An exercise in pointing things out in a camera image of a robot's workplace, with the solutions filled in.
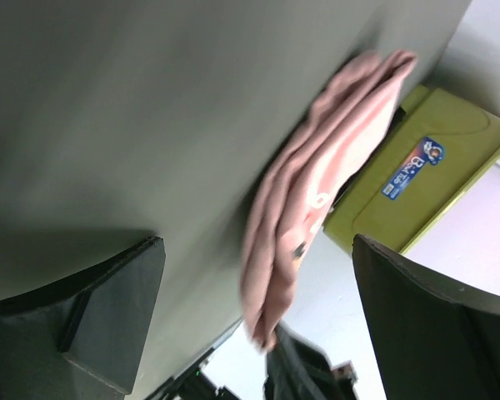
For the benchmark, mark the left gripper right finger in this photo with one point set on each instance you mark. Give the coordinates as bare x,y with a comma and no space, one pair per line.
433,336

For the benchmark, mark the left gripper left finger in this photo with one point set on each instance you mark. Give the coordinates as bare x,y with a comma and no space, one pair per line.
82,336

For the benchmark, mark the pink t shirt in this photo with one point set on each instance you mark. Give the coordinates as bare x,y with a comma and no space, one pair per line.
344,124

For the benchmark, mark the olive green plastic bin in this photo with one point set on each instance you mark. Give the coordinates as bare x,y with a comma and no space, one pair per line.
437,147

